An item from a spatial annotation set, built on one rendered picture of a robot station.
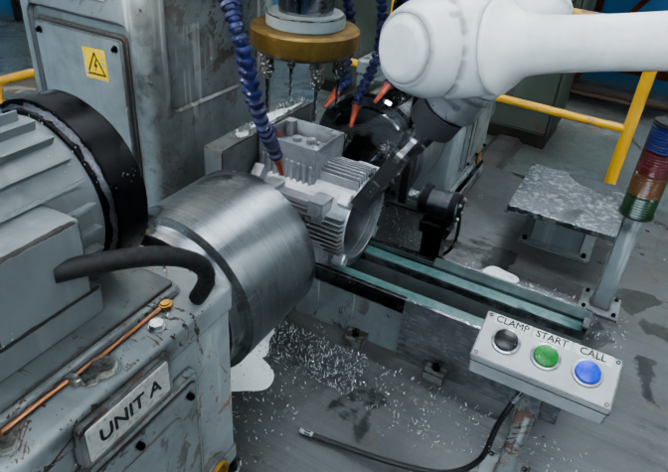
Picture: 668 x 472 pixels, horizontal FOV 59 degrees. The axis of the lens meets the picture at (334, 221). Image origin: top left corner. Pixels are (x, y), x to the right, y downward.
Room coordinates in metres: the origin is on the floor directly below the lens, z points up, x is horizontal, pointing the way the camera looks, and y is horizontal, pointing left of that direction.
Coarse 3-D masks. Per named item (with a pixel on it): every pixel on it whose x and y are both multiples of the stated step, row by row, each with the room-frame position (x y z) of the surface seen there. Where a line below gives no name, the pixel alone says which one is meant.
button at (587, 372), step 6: (576, 366) 0.52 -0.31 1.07; (582, 366) 0.52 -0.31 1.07; (588, 366) 0.52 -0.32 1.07; (594, 366) 0.52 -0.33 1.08; (576, 372) 0.52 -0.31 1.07; (582, 372) 0.52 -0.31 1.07; (588, 372) 0.52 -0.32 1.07; (594, 372) 0.51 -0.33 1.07; (600, 372) 0.52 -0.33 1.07; (582, 378) 0.51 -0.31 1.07; (588, 378) 0.51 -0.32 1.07; (594, 378) 0.51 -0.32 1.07; (588, 384) 0.50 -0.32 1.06
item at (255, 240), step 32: (192, 192) 0.71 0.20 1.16; (224, 192) 0.71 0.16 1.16; (256, 192) 0.73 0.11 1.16; (160, 224) 0.63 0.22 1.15; (192, 224) 0.63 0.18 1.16; (224, 224) 0.64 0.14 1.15; (256, 224) 0.67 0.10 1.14; (288, 224) 0.70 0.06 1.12; (224, 256) 0.60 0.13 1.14; (256, 256) 0.63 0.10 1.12; (288, 256) 0.67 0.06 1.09; (256, 288) 0.60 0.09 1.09; (288, 288) 0.65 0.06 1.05; (256, 320) 0.58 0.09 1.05
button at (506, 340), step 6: (504, 330) 0.57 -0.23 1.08; (510, 330) 0.57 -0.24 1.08; (498, 336) 0.56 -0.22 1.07; (504, 336) 0.56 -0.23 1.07; (510, 336) 0.56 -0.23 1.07; (516, 336) 0.56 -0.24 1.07; (498, 342) 0.56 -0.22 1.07; (504, 342) 0.56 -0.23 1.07; (510, 342) 0.56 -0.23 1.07; (516, 342) 0.56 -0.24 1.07; (498, 348) 0.55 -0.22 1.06; (504, 348) 0.55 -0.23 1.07; (510, 348) 0.55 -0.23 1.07
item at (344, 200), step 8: (256, 168) 0.94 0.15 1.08; (264, 168) 0.94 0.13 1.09; (256, 176) 0.93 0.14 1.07; (264, 176) 0.94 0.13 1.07; (344, 192) 0.87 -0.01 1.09; (344, 200) 0.86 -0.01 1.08; (344, 208) 0.86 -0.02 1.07; (376, 232) 0.98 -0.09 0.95; (336, 256) 0.86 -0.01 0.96; (344, 256) 0.86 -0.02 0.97; (336, 264) 0.87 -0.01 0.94; (344, 264) 0.86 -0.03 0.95
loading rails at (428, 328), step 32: (384, 256) 0.94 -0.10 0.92; (416, 256) 0.94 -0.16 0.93; (320, 288) 0.87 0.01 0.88; (352, 288) 0.84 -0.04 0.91; (384, 288) 0.83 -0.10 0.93; (416, 288) 0.90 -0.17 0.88; (448, 288) 0.87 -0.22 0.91; (480, 288) 0.86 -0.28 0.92; (512, 288) 0.86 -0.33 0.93; (352, 320) 0.84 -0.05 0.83; (384, 320) 0.82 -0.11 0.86; (416, 320) 0.78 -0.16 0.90; (448, 320) 0.76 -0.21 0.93; (480, 320) 0.77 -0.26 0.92; (544, 320) 0.79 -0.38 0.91; (576, 320) 0.80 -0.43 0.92; (416, 352) 0.78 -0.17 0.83; (448, 352) 0.75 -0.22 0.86; (480, 384) 0.72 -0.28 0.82; (512, 416) 0.67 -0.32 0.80; (544, 416) 0.67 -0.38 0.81
